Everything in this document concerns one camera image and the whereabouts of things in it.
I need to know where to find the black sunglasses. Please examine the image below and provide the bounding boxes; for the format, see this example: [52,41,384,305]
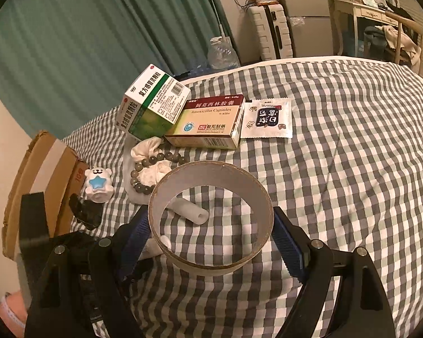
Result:
[69,194,104,230]

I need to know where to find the white bear toy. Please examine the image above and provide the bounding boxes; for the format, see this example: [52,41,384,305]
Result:
[85,167,114,204]

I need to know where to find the white foam tube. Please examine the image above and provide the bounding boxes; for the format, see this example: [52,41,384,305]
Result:
[167,198,209,225]

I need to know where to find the grey bead bracelet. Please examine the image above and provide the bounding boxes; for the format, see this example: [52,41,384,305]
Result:
[129,150,190,196]

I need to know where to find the cardboard tape ring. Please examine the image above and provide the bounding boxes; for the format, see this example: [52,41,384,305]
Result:
[147,160,275,277]

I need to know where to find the green 999 medicine box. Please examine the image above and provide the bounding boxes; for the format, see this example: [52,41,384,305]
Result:
[116,64,190,141]

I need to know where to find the red beige capsule box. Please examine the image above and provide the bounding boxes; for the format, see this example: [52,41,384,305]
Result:
[165,94,245,150]

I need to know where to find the white black sachet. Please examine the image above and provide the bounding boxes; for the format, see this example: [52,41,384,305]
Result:
[241,99,292,139]

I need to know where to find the clear plastic bag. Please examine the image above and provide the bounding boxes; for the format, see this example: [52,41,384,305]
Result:
[123,136,162,261]

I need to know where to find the cream fabric scrunchie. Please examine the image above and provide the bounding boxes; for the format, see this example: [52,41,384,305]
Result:
[131,137,172,187]

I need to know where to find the brown cardboard box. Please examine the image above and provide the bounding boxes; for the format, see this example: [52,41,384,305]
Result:
[2,130,88,260]

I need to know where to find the checkered bed sheet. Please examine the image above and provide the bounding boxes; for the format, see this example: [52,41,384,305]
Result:
[61,57,423,338]

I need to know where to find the teal curtain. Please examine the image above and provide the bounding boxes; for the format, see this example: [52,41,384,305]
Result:
[0,0,231,138]

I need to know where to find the large water bottle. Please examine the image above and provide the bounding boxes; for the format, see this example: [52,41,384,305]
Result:
[208,36,240,71]

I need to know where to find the wooden chair with clothes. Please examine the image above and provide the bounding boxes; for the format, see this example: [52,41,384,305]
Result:
[363,12,423,73]

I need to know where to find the white suitcase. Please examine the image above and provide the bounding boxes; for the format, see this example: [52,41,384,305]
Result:
[248,3,293,61]

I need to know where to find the white dressing table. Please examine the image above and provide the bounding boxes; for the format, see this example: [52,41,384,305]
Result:
[329,0,398,57]

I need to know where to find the silver mini fridge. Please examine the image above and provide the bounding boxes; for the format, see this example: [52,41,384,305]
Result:
[281,0,334,57]

